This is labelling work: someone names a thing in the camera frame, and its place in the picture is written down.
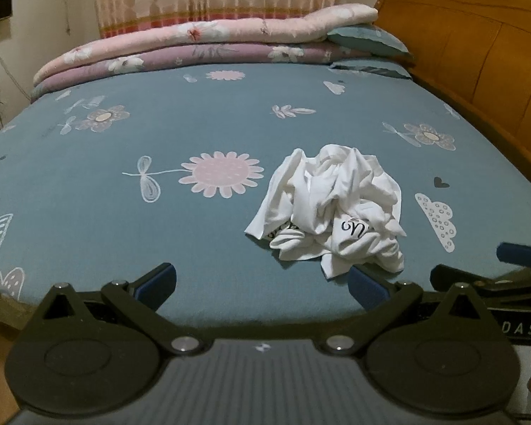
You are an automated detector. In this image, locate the white long-sleeved printed shirt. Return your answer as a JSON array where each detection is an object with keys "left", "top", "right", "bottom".
[{"left": 244, "top": 143, "right": 408, "bottom": 281}]

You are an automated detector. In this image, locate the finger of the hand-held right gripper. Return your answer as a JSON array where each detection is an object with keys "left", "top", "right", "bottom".
[
  {"left": 496, "top": 242, "right": 531, "bottom": 275},
  {"left": 429, "top": 264, "right": 531, "bottom": 302}
]

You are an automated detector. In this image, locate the purple floral quilt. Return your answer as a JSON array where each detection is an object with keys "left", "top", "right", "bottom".
[{"left": 30, "top": 43, "right": 375, "bottom": 100}]

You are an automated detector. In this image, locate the pink floral quilt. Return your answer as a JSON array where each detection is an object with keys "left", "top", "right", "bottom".
[{"left": 33, "top": 4, "right": 379, "bottom": 87}]

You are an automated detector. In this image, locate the wooden bed headboard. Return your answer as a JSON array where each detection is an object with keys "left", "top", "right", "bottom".
[{"left": 375, "top": 0, "right": 531, "bottom": 196}]

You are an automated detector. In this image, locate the teal pillow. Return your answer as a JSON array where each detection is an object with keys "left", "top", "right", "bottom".
[
  {"left": 329, "top": 59, "right": 413, "bottom": 80},
  {"left": 326, "top": 23, "right": 414, "bottom": 58}
]

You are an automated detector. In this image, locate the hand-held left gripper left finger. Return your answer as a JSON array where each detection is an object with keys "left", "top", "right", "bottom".
[{"left": 39, "top": 262, "right": 204, "bottom": 357}]

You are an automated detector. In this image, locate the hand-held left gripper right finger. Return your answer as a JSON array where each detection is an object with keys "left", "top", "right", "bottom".
[{"left": 321, "top": 265, "right": 493, "bottom": 357}]

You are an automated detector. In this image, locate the wooden bed frame rail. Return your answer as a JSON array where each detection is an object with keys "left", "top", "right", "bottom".
[{"left": 0, "top": 290, "right": 36, "bottom": 333}]

